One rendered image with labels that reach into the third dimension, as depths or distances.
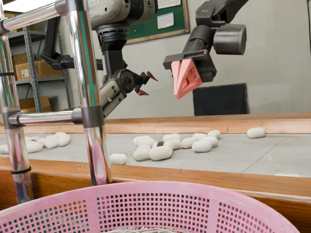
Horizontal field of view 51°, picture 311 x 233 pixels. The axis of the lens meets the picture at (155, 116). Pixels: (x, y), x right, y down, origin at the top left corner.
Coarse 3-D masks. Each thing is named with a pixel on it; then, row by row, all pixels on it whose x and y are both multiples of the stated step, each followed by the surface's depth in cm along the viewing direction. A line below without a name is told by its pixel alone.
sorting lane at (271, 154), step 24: (0, 144) 91; (72, 144) 77; (120, 144) 70; (240, 144) 57; (264, 144) 55; (288, 144) 54; (192, 168) 46; (216, 168) 45; (240, 168) 44; (264, 168) 43; (288, 168) 42
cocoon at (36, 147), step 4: (28, 144) 72; (32, 144) 72; (36, 144) 72; (40, 144) 73; (28, 148) 72; (32, 148) 72; (36, 148) 72; (40, 148) 73; (28, 152) 72; (32, 152) 72
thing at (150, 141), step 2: (148, 138) 63; (150, 138) 63; (140, 140) 63; (142, 140) 63; (144, 140) 63; (146, 140) 63; (148, 140) 63; (150, 140) 63; (152, 140) 63; (138, 142) 63; (140, 142) 62; (142, 142) 62; (144, 142) 62; (146, 142) 62; (148, 142) 62; (150, 142) 62; (152, 142) 62; (154, 142) 63; (138, 144) 63; (140, 144) 62; (142, 144) 62; (150, 144) 62; (152, 144) 62; (138, 146) 63; (150, 146) 62; (152, 146) 63
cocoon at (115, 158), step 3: (114, 153) 54; (117, 153) 54; (111, 156) 53; (114, 156) 53; (117, 156) 53; (120, 156) 52; (123, 156) 52; (111, 159) 53; (114, 159) 53; (117, 159) 52; (120, 159) 52; (123, 159) 52; (126, 159) 53; (111, 162) 54; (114, 162) 53; (117, 162) 53; (120, 162) 52; (123, 162) 52
